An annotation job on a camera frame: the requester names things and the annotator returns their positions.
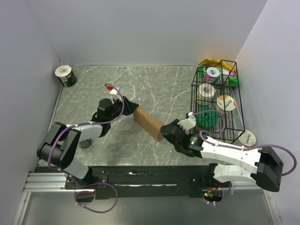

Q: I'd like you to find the black wire basket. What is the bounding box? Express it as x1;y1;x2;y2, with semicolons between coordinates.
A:
190;60;245;143

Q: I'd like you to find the blue white yogurt cup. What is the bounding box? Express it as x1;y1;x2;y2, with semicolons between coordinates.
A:
205;67;220;83

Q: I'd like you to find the yellow snack bag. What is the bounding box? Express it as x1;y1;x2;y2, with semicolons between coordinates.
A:
198;58;234;71

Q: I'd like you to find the Chobani yogurt cup in basket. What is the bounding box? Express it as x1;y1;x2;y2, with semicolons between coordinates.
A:
217;95;237;114

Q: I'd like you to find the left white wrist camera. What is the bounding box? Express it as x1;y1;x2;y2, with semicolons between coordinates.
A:
105;85;123;96

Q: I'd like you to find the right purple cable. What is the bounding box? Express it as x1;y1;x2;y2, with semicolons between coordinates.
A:
189;110;297;204

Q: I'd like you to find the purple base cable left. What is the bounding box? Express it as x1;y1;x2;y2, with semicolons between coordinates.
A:
74;182;119;214

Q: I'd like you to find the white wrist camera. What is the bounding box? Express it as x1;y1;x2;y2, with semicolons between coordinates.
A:
105;85;123;96
177;112;196;131

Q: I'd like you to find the green black chips can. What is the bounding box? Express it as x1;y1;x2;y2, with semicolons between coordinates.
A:
54;65;77;87

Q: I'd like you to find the tin can brown label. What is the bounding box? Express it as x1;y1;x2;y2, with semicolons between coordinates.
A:
78;139;92;149

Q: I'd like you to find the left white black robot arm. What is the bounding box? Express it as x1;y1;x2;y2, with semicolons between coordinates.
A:
37;97;139;188

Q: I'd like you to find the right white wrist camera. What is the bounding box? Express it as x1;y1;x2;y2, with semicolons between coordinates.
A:
177;112;196;131

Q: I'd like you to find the white yogurt cup on table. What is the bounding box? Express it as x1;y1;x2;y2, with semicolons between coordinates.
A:
238;130;256;147

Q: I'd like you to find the aluminium frame rail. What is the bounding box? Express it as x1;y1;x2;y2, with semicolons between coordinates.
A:
23;172;67;192

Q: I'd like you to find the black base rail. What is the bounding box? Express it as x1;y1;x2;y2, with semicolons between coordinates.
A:
65;163;230;200

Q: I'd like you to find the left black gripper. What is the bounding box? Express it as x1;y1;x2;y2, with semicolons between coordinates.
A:
107;96;139;122

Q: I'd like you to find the brown cardboard box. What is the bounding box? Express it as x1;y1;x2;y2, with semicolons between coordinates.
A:
133;106;162;142

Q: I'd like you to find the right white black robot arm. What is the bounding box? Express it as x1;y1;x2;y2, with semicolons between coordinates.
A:
161;119;284;192

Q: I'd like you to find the green snack bag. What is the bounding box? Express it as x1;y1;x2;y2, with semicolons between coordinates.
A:
219;68;239;87

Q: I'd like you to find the red white package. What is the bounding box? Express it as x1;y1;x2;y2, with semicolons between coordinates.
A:
230;72;236;78

